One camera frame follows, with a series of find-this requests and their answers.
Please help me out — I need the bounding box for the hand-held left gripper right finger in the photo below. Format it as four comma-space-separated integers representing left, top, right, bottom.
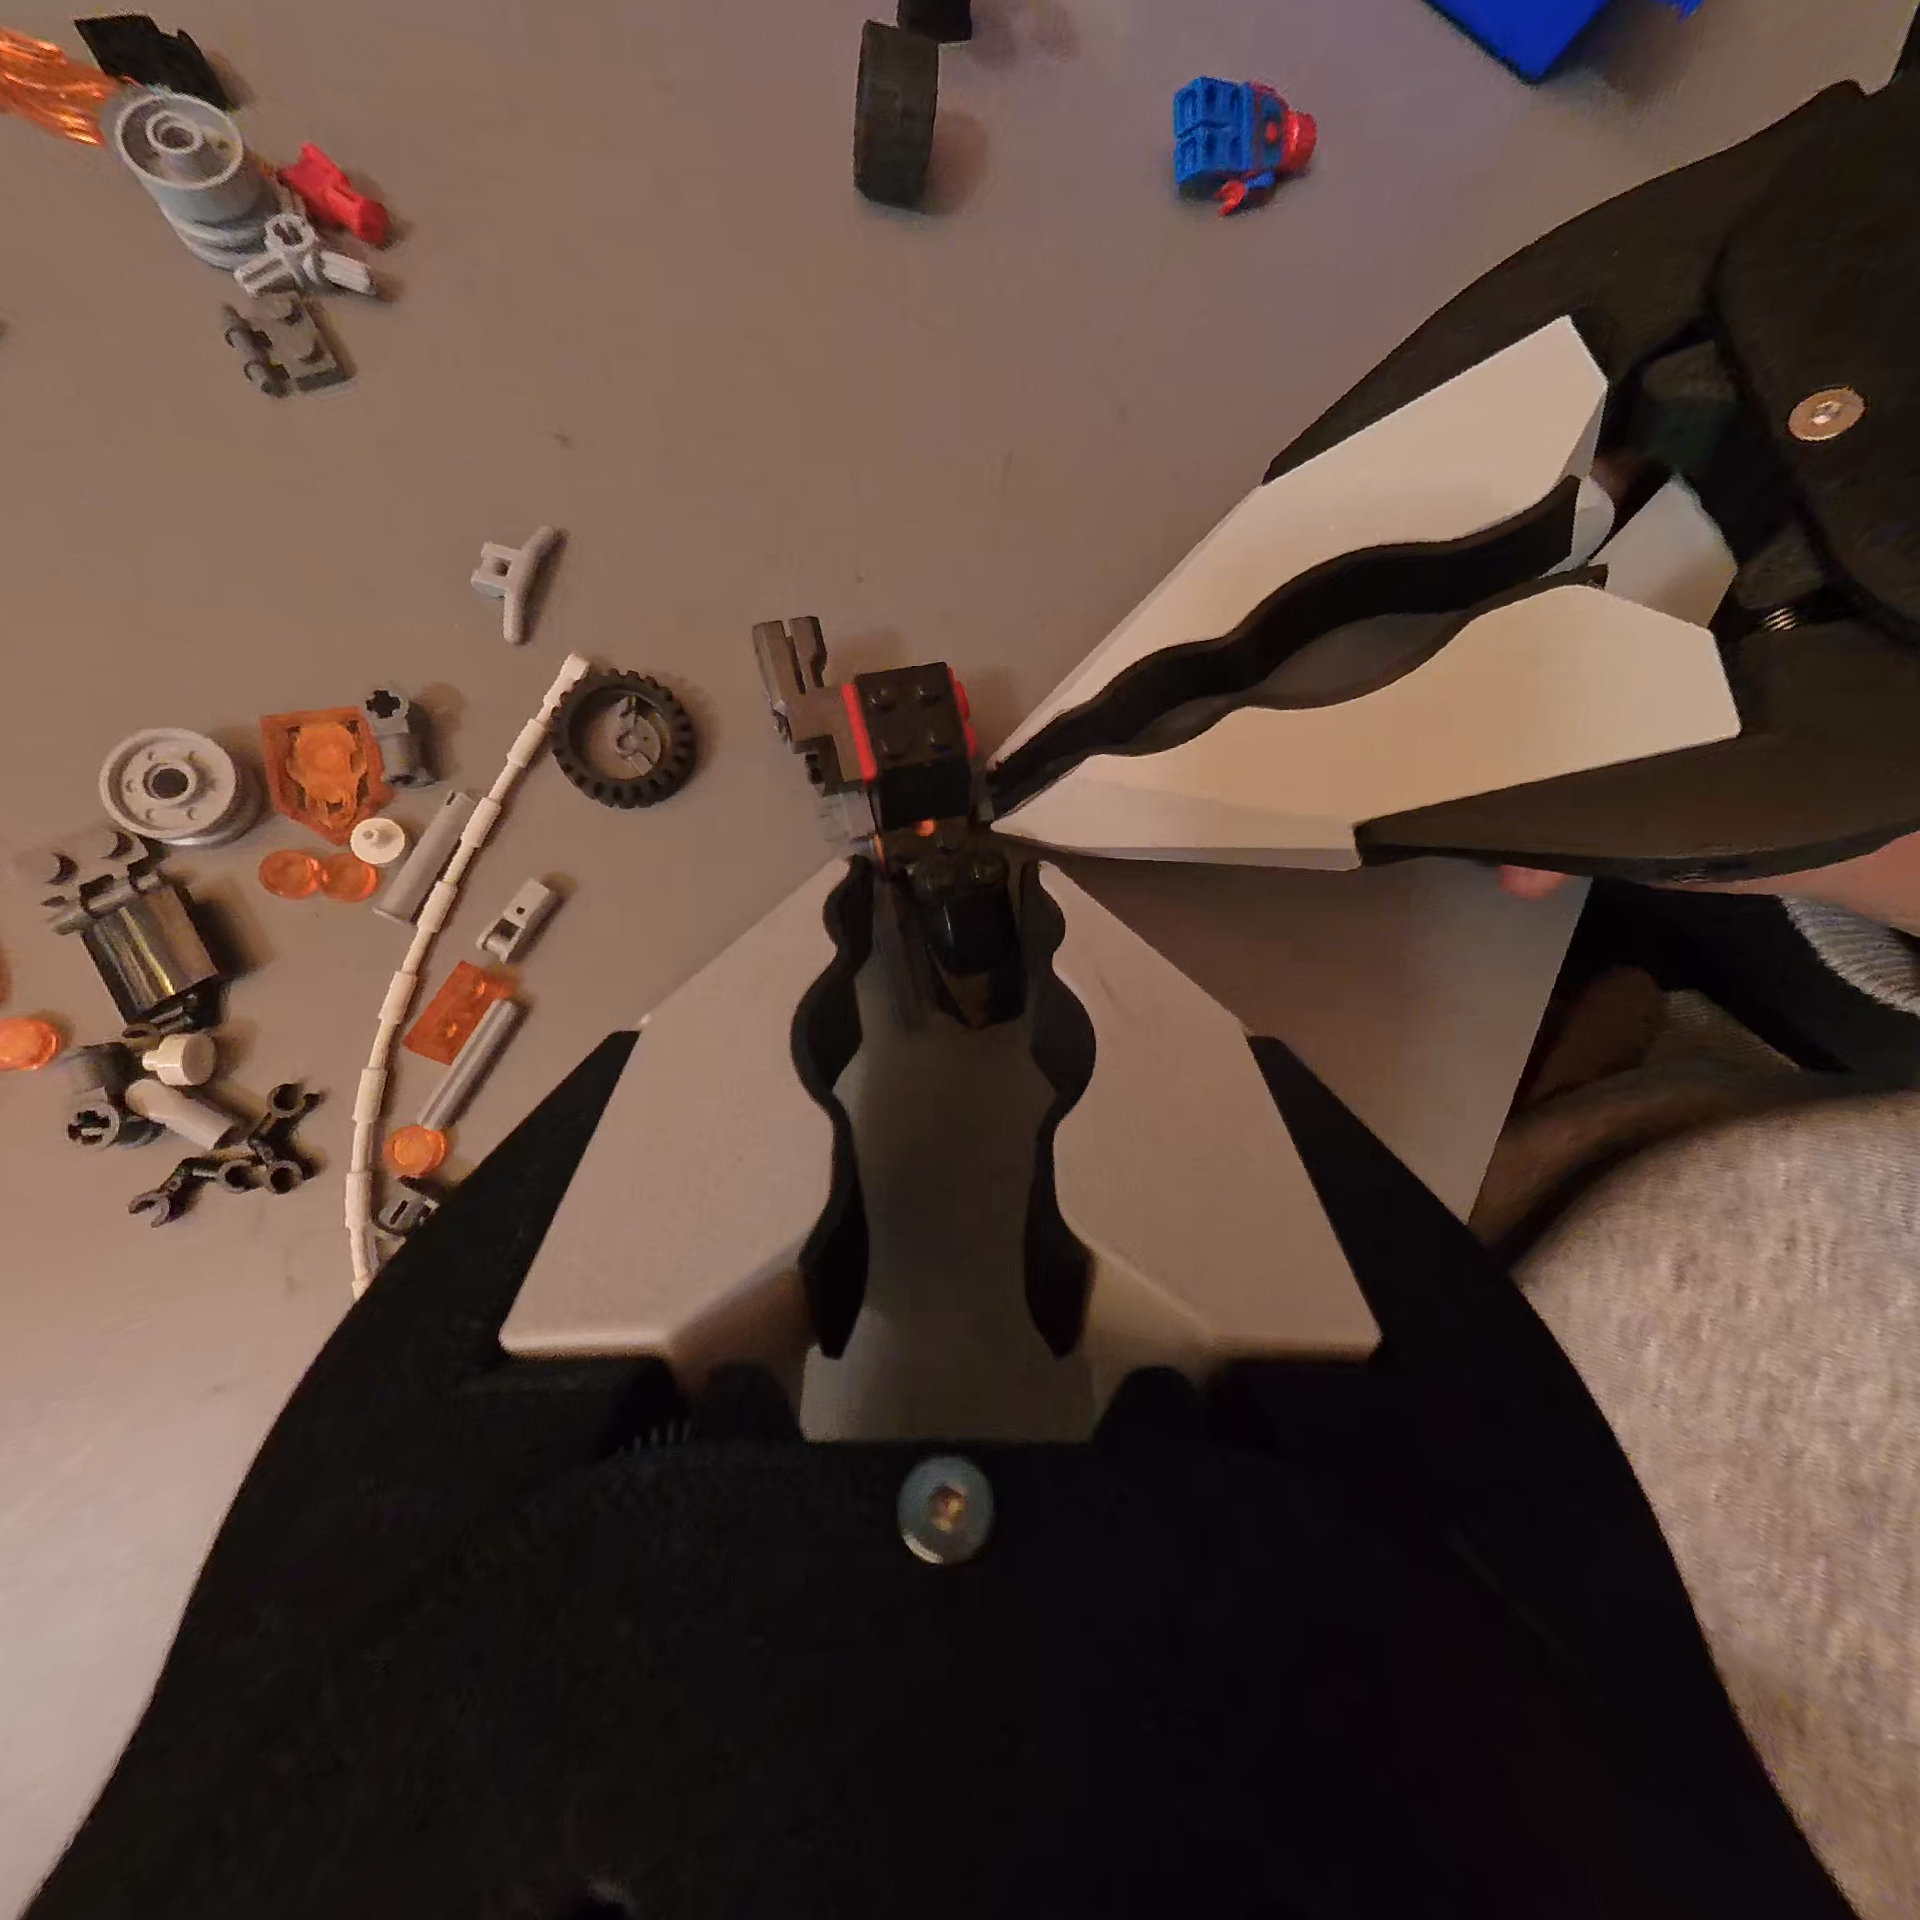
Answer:
1025, 865, 1381, 1398

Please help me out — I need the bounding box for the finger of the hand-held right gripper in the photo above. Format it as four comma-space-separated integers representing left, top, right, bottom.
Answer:
989, 317, 1619, 811
992, 480, 1742, 872

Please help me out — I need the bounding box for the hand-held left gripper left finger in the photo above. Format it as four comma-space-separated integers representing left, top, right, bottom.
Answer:
501, 862, 875, 1411

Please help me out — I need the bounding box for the black and red lego assembly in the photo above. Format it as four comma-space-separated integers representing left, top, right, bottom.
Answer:
749, 613, 1051, 1031

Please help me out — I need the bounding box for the blue lego brick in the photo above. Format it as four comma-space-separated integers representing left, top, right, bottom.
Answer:
1423, 0, 1707, 83

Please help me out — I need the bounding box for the grey lego bar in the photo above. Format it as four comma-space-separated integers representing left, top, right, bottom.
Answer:
371, 789, 482, 924

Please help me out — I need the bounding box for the blue and red lego minifigure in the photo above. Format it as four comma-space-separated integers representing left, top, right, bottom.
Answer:
1169, 74, 1321, 216

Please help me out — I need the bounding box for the small black treaded lego tyre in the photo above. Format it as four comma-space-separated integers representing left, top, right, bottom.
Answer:
546, 665, 699, 811

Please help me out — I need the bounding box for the black rubber lego tyre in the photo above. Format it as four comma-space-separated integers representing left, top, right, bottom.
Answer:
852, 17, 948, 207

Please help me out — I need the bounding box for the red lego piece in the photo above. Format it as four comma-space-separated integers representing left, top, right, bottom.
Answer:
276, 142, 395, 250

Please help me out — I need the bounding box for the grey lego wheel hub stack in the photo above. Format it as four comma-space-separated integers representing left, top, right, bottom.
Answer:
108, 81, 287, 275

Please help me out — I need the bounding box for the black angular lego piece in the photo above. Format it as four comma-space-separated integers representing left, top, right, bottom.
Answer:
72, 12, 234, 110

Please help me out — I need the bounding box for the orange transparent flat plate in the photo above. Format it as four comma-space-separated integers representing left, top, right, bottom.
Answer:
401, 960, 515, 1068

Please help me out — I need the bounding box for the black clip bar piece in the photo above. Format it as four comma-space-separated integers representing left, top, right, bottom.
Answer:
125, 1152, 250, 1228
224, 1086, 324, 1194

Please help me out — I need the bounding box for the light grey cylinder piece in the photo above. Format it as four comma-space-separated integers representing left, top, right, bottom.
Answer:
125, 1080, 250, 1154

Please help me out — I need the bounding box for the dark grey pin connector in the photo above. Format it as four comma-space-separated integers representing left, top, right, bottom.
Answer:
365, 684, 444, 789

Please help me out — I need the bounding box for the orange transparent shield piece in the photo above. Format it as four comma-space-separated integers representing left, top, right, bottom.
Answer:
258, 704, 395, 841

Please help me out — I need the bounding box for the person's grey trouser leg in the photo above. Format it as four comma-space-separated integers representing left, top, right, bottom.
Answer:
1476, 990, 1920, 1920

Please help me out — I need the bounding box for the dark chrome engine cylinder piece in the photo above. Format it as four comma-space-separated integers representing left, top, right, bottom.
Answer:
73, 883, 228, 1029

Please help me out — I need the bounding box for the dark grey axle connector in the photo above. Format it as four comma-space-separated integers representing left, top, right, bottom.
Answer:
61, 1042, 152, 1149

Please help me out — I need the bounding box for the dark grey clip plate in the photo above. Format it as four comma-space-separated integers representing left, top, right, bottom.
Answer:
222, 291, 360, 400

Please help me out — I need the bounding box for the light grey cross connector piece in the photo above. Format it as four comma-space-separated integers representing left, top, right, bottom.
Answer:
231, 213, 378, 301

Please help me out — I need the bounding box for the small orange transparent flame piece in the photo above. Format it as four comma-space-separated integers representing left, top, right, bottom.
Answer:
0, 29, 122, 148

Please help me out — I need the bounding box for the small light grey bracket piece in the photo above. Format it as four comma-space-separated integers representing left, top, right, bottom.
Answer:
475, 875, 562, 962

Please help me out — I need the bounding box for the white lego chain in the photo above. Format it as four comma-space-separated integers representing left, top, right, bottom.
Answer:
343, 652, 590, 1300

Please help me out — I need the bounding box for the light grey handle piece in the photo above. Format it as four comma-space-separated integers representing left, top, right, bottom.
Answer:
468, 523, 563, 647

